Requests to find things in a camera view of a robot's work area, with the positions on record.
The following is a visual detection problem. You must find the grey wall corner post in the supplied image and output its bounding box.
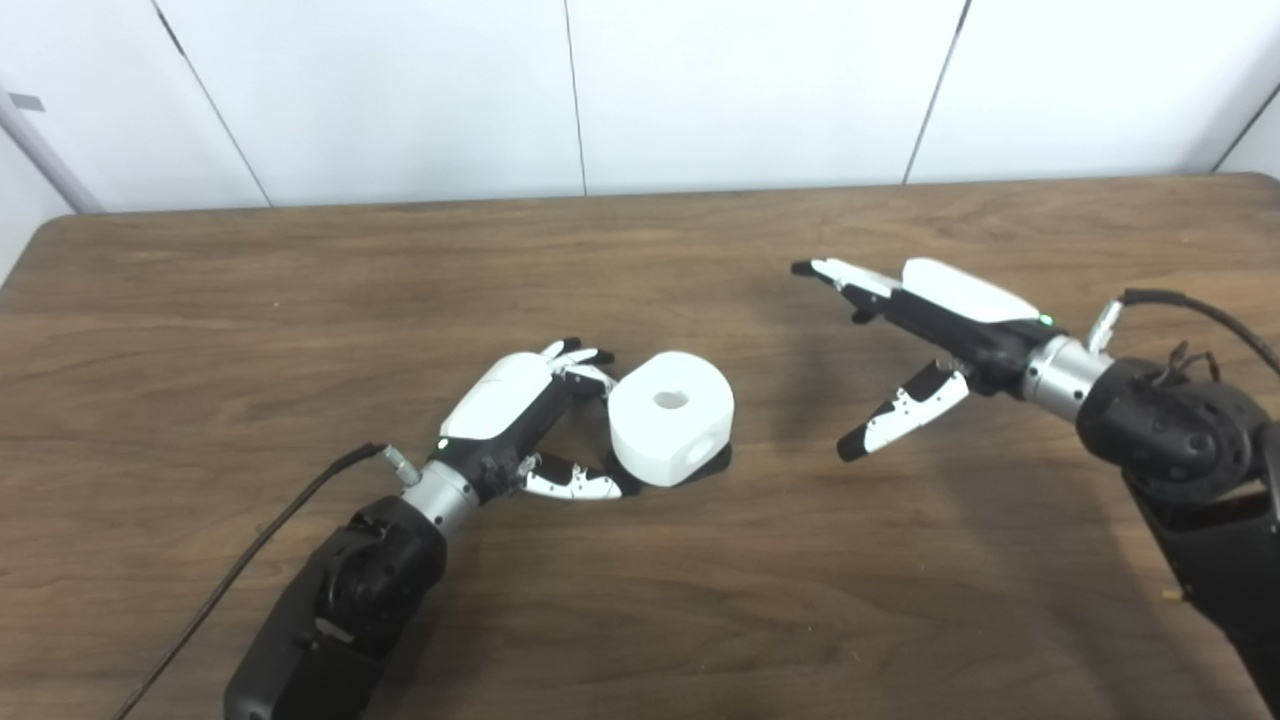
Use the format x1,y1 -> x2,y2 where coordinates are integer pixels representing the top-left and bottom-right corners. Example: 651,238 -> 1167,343
0,88 -> 106,214

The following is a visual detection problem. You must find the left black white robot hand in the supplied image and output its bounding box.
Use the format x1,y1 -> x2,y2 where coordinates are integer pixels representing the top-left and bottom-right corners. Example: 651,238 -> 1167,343
430,337 -> 643,508

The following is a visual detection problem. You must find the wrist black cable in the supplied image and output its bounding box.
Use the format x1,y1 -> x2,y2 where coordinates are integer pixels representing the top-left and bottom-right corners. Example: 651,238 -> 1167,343
108,442 -> 423,720
1088,288 -> 1280,379

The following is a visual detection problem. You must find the round white plastic piece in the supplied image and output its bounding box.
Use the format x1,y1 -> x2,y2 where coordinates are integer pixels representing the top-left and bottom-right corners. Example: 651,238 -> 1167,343
607,351 -> 736,489

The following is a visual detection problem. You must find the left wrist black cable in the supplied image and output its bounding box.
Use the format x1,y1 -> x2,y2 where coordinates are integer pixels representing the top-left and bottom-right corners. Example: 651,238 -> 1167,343
108,442 -> 423,720

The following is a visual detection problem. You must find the black plastic holder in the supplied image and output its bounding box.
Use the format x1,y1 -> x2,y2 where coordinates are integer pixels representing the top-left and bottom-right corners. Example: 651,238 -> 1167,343
603,443 -> 734,493

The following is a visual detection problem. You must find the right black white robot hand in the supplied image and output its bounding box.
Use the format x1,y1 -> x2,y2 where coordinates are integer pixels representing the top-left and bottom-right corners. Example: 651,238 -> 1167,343
790,257 -> 1061,464

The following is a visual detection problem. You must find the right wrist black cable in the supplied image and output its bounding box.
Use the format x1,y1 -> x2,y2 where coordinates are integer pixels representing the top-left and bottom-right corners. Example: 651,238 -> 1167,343
1088,288 -> 1280,379

